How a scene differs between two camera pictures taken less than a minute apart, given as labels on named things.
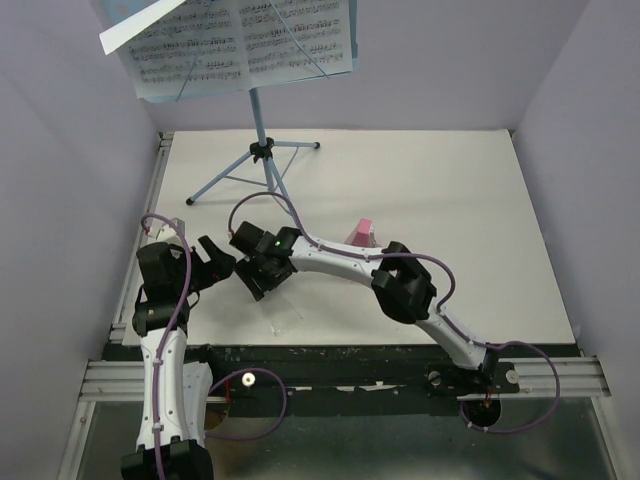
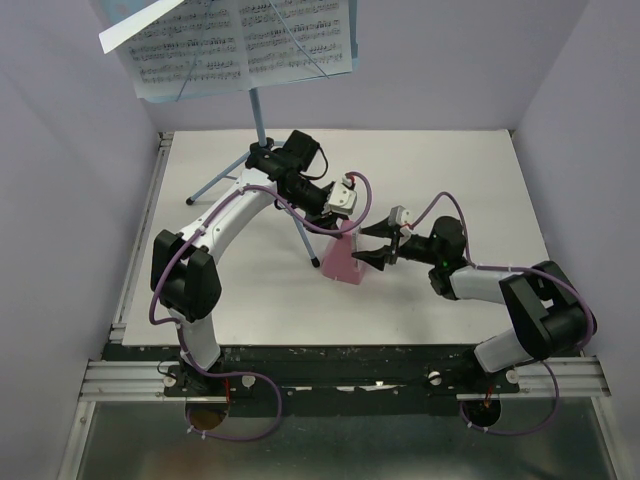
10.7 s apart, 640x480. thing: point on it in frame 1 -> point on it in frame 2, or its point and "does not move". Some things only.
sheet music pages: (206, 45) does not move
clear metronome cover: (280, 313) -> (356, 243)
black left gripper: (219, 267) -> (329, 223)
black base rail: (354, 380) does not move
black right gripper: (244, 270) -> (379, 257)
